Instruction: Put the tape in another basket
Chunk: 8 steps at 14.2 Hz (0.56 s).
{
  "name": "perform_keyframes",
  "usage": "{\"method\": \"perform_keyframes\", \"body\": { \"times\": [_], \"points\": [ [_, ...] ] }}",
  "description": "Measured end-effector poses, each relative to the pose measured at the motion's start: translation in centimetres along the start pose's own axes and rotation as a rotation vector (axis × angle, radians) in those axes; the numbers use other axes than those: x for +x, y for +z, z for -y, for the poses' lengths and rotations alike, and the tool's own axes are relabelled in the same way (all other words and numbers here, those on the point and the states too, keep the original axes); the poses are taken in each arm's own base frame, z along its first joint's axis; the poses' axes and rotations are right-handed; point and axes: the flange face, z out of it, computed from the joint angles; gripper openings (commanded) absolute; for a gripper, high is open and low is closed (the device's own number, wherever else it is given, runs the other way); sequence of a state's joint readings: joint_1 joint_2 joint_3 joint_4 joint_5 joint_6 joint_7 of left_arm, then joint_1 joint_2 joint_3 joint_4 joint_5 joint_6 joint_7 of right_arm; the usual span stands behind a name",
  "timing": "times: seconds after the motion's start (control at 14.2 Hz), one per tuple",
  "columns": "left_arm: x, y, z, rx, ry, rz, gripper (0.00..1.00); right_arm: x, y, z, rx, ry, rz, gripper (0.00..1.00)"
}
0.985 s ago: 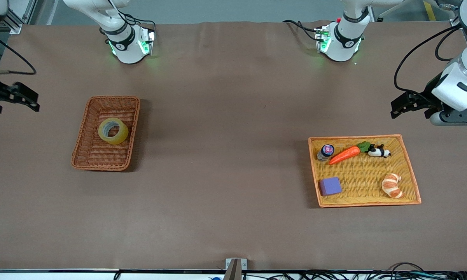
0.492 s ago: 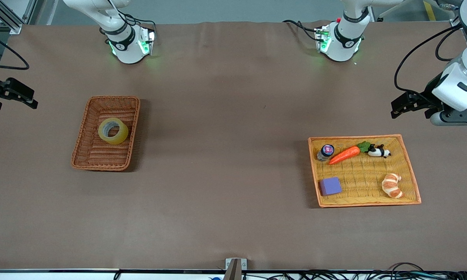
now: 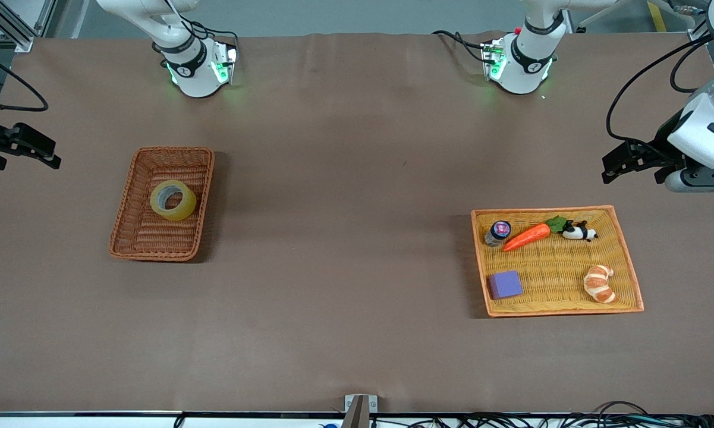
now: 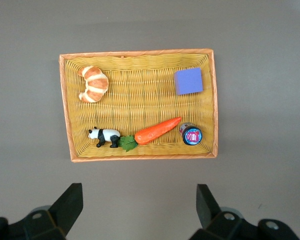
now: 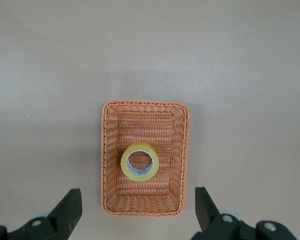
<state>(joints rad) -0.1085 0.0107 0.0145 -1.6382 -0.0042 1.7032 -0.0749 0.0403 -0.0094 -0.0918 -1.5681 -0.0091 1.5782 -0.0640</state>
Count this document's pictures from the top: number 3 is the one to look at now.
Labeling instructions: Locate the black cable tangle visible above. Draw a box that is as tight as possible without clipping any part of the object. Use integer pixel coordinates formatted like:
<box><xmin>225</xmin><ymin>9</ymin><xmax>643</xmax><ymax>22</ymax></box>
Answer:
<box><xmin>369</xmin><ymin>401</ymin><xmax>714</xmax><ymax>428</ymax></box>

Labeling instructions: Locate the orange toy carrot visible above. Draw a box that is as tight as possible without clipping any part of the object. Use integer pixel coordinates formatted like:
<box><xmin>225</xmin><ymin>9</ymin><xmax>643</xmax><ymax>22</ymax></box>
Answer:
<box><xmin>502</xmin><ymin>216</ymin><xmax>568</xmax><ymax>253</ymax></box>

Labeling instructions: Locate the short black arm cable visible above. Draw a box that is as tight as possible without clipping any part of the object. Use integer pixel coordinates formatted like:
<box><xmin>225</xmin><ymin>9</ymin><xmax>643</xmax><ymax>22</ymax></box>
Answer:
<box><xmin>669</xmin><ymin>24</ymin><xmax>712</xmax><ymax>94</ymax></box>

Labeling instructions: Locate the orange yellow wicker basket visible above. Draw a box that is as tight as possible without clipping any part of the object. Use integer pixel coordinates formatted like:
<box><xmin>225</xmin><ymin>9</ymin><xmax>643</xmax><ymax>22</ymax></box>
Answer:
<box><xmin>471</xmin><ymin>205</ymin><xmax>644</xmax><ymax>318</ymax></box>

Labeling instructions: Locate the aluminium frame profile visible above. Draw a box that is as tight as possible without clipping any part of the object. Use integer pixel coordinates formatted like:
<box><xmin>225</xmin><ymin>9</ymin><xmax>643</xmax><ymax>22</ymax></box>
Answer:
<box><xmin>0</xmin><ymin>0</ymin><xmax>58</xmax><ymax>53</ymax></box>

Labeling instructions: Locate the black white toy panda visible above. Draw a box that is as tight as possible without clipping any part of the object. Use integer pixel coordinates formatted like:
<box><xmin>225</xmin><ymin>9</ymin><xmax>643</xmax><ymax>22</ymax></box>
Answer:
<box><xmin>562</xmin><ymin>221</ymin><xmax>599</xmax><ymax>242</ymax></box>

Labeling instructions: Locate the brown wicker basket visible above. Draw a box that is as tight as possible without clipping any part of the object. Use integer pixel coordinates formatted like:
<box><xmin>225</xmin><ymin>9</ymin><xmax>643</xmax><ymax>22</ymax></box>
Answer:
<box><xmin>108</xmin><ymin>146</ymin><xmax>215</xmax><ymax>262</ymax></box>

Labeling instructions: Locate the metal table edge bracket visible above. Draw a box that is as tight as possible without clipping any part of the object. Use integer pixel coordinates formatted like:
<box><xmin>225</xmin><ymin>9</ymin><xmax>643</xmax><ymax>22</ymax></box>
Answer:
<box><xmin>344</xmin><ymin>394</ymin><xmax>378</xmax><ymax>414</ymax></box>

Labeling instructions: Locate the purple block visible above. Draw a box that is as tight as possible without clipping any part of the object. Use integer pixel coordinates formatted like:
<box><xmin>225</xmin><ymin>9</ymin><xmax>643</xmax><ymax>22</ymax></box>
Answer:
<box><xmin>489</xmin><ymin>270</ymin><xmax>524</xmax><ymax>300</ymax></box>

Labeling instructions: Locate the toy croissant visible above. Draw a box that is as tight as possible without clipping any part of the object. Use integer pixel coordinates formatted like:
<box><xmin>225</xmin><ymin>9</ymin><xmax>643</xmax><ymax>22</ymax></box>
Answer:
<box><xmin>583</xmin><ymin>265</ymin><xmax>619</xmax><ymax>304</ymax></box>

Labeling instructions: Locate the small jar blue lid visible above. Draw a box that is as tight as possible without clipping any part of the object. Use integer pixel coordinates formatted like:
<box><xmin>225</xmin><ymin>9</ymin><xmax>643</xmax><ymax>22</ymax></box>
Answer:
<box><xmin>485</xmin><ymin>220</ymin><xmax>512</xmax><ymax>247</ymax></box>

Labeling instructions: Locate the black base cable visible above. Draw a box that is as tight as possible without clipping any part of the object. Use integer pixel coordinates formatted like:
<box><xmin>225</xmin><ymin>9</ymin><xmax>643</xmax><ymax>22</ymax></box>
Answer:
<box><xmin>432</xmin><ymin>30</ymin><xmax>489</xmax><ymax>64</ymax></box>

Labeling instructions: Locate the long black arm cable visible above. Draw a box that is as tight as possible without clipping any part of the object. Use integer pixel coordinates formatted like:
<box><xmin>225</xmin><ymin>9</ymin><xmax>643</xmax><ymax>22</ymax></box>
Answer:
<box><xmin>606</xmin><ymin>33</ymin><xmax>714</xmax><ymax>143</ymax></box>
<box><xmin>0</xmin><ymin>48</ymin><xmax>49</xmax><ymax>114</ymax></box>

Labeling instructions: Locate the yellow tape roll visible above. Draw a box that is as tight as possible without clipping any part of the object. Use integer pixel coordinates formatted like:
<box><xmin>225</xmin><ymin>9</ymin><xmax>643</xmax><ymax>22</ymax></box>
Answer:
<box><xmin>149</xmin><ymin>180</ymin><xmax>198</xmax><ymax>222</ymax></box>

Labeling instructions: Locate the grey brown wedge bar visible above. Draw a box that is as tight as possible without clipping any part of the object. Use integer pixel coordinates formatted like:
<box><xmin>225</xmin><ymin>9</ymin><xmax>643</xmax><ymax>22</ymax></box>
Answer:
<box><xmin>340</xmin><ymin>396</ymin><xmax>370</xmax><ymax>428</ymax></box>

